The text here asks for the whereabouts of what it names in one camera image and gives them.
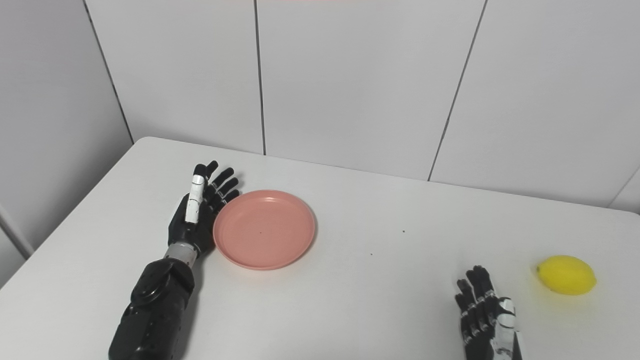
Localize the black and white right hand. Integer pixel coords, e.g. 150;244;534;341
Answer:
454;265;523;360

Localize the black and white left hand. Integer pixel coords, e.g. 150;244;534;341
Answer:
167;160;241;258

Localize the pink round plate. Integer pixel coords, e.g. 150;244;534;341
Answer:
212;189;317;271

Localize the yellow lemon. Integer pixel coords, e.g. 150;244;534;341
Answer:
536;255;598;296

